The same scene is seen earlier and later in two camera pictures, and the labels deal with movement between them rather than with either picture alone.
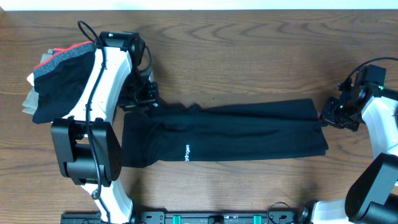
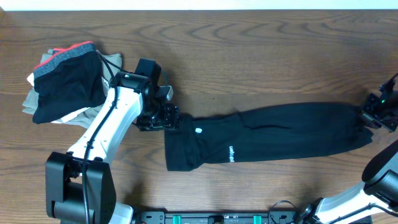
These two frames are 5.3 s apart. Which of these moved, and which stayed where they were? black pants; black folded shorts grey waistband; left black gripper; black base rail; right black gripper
Moved: left black gripper; black pants; right black gripper
Stayed: black base rail; black folded shorts grey waistband
